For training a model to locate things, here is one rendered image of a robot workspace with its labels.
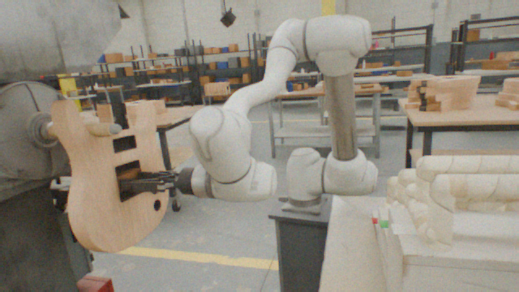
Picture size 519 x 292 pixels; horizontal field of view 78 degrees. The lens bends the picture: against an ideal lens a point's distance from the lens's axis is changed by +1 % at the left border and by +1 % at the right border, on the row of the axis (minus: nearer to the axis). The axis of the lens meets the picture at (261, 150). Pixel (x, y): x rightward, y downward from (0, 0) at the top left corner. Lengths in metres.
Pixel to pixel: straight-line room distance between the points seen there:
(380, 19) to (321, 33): 10.63
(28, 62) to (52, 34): 0.08
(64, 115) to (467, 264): 0.80
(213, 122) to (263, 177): 0.20
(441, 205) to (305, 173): 0.96
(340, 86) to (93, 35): 0.76
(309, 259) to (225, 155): 0.99
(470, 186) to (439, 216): 0.06
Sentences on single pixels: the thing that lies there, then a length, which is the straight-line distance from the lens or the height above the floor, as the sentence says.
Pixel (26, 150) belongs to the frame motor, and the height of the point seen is 1.21.
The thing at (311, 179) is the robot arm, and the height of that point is 0.86.
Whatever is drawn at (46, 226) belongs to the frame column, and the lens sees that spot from 1.24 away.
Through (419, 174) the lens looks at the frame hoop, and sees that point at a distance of 0.57.
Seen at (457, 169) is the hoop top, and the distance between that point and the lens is 0.57.
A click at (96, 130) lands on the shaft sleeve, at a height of 1.25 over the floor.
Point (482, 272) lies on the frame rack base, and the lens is 0.55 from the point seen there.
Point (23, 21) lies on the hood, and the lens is 0.74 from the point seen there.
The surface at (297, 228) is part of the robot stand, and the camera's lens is 1.48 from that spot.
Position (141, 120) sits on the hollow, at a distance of 1.06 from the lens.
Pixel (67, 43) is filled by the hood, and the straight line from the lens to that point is 0.70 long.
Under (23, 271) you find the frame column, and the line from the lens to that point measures 1.22.
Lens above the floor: 1.38
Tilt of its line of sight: 16 degrees down
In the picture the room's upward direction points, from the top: 5 degrees counter-clockwise
